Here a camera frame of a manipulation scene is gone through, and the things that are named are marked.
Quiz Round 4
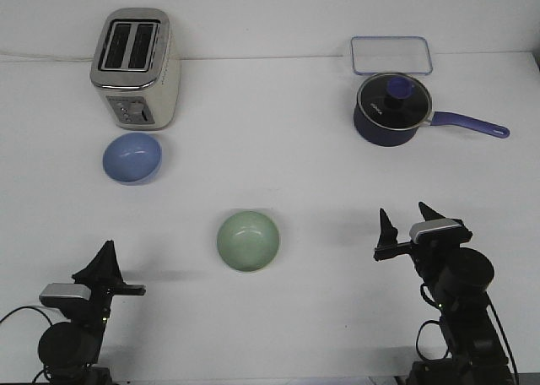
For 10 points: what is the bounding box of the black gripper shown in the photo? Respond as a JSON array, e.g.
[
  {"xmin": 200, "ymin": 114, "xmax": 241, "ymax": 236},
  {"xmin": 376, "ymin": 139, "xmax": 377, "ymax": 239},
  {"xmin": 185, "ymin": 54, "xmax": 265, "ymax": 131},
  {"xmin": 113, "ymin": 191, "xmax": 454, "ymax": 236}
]
[
  {"xmin": 72, "ymin": 241, "xmax": 146, "ymax": 317},
  {"xmin": 374, "ymin": 201, "xmax": 473, "ymax": 283}
]

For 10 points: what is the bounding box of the blue bowl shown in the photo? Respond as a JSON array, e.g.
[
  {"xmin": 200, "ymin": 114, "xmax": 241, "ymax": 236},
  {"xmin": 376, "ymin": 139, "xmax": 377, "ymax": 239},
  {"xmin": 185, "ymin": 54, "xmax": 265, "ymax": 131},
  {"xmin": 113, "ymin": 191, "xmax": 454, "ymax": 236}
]
[{"xmin": 102, "ymin": 132, "xmax": 163, "ymax": 186}]

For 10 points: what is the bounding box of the green bowl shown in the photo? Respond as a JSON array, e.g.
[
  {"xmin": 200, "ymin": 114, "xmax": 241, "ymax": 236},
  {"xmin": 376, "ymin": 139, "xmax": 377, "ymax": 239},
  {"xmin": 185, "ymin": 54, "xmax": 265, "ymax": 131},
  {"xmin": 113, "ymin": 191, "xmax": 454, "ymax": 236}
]
[{"xmin": 216, "ymin": 210, "xmax": 280, "ymax": 272}]

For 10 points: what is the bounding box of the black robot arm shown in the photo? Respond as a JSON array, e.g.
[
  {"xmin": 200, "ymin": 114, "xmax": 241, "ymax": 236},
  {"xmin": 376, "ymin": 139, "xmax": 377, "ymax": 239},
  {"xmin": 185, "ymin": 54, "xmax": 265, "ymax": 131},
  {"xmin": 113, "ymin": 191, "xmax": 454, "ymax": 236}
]
[
  {"xmin": 374, "ymin": 203, "xmax": 520, "ymax": 384},
  {"xmin": 38, "ymin": 240, "xmax": 146, "ymax": 384}
]

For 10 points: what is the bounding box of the dark blue saucepan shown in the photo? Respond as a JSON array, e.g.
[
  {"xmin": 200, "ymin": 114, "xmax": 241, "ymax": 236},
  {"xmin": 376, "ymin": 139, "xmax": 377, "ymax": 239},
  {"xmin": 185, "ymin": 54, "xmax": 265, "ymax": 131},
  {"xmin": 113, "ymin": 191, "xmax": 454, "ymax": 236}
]
[{"xmin": 354, "ymin": 73, "xmax": 510, "ymax": 147}]

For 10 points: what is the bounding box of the glass pot lid blue knob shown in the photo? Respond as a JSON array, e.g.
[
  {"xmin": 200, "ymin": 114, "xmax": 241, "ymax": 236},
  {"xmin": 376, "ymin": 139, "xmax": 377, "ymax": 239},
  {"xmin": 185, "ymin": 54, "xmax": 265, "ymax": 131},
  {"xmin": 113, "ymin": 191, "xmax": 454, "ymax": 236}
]
[{"xmin": 357, "ymin": 73, "xmax": 432, "ymax": 131}]

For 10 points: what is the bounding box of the clear blue-rimmed container lid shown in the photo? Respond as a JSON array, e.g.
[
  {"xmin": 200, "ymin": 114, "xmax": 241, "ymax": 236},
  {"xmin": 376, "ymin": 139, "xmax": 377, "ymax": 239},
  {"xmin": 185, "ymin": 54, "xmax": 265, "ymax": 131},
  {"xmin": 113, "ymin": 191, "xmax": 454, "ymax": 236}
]
[{"xmin": 350, "ymin": 35, "xmax": 433, "ymax": 75}]

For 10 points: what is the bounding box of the silver two-slot toaster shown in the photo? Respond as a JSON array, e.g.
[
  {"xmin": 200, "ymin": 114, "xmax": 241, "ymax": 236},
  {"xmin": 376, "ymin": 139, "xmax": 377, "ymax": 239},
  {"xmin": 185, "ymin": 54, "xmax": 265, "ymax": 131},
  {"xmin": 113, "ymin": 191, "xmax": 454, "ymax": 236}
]
[{"xmin": 89, "ymin": 8, "xmax": 181, "ymax": 131}]

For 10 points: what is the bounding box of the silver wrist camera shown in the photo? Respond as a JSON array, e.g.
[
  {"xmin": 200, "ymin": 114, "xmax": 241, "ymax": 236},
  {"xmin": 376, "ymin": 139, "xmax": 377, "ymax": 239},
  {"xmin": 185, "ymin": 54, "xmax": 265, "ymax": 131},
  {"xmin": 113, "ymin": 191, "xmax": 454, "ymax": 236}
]
[
  {"xmin": 409, "ymin": 218, "xmax": 462, "ymax": 244},
  {"xmin": 39, "ymin": 283, "xmax": 91, "ymax": 308}
]

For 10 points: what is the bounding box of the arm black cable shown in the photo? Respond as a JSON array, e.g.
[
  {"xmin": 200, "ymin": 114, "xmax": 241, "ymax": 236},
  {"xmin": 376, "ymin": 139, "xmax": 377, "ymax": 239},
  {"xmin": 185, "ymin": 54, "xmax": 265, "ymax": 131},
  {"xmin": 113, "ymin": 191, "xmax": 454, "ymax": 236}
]
[
  {"xmin": 415, "ymin": 283, "xmax": 519, "ymax": 382},
  {"xmin": 0, "ymin": 305, "xmax": 64, "ymax": 331}
]

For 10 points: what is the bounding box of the white toaster power cord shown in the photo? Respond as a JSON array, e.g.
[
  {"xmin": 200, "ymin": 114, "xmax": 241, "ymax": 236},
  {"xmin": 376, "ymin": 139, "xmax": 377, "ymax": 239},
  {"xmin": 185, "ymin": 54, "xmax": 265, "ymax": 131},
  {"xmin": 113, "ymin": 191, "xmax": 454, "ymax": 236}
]
[{"xmin": 0, "ymin": 49, "xmax": 95, "ymax": 63}]

